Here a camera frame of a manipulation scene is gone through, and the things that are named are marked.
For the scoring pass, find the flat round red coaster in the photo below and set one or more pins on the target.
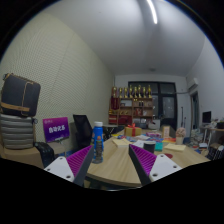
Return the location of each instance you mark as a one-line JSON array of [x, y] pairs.
[[168, 155]]

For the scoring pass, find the purple sign board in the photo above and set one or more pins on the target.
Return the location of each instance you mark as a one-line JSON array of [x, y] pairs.
[[56, 129]]

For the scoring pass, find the black office chair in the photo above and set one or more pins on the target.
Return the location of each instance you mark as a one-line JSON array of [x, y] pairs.
[[82, 128]]

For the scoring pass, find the yellow gift box red ribbon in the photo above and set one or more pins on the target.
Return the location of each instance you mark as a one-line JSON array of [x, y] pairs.
[[133, 130]]

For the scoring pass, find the potted pink flower plant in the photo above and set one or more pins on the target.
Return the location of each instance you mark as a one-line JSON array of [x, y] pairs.
[[180, 132]]

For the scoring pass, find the blue drink bottle white cap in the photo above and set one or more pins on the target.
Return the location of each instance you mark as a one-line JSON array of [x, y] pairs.
[[97, 140]]

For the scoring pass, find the teal book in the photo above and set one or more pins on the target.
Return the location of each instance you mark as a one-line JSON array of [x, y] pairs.
[[158, 146]]

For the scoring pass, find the red orange book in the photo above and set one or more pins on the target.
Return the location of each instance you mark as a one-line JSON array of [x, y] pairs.
[[169, 140]]

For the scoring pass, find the computer monitor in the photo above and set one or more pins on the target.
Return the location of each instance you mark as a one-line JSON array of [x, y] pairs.
[[206, 116]]

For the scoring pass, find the ceiling tube light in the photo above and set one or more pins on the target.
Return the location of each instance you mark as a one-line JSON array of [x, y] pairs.
[[152, 11]]

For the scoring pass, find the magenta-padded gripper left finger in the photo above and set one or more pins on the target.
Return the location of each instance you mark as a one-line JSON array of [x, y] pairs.
[[63, 168]]

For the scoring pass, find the black backpack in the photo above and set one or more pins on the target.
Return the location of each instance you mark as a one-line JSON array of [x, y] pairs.
[[45, 153]]

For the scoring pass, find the black cup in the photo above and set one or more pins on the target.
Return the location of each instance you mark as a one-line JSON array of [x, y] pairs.
[[149, 147]]

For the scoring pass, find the dark bag with tan trim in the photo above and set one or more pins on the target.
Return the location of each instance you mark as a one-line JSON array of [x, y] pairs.
[[20, 95]]

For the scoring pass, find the grey striped cushion stack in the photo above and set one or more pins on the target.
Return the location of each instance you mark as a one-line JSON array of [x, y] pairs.
[[16, 131]]

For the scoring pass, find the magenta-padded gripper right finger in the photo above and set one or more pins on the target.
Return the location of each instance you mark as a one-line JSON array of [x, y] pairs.
[[161, 166]]

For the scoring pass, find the white air conditioner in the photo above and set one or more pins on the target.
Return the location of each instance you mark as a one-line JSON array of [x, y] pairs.
[[193, 83]]

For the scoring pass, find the white book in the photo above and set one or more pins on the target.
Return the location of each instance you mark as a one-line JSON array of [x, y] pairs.
[[138, 143]]

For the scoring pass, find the black framed glass door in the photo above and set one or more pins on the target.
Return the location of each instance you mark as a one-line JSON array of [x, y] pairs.
[[166, 103]]

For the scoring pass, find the orange standing card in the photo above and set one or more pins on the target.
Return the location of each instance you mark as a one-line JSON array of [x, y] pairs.
[[166, 131]]

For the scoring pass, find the wooden shelf unit with trophies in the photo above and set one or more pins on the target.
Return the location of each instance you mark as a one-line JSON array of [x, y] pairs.
[[131, 110]]

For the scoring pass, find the pale yellow envelope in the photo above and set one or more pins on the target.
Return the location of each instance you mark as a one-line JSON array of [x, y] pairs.
[[174, 147]]

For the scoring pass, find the thick pale yellow book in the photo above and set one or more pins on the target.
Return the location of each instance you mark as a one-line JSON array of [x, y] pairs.
[[121, 142]]

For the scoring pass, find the wooden side desk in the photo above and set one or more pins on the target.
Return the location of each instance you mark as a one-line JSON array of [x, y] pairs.
[[213, 129]]

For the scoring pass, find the pile of books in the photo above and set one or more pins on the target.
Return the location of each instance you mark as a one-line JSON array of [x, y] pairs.
[[196, 138]]

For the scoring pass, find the white round stool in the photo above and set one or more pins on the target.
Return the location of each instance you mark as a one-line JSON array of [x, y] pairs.
[[218, 151]]

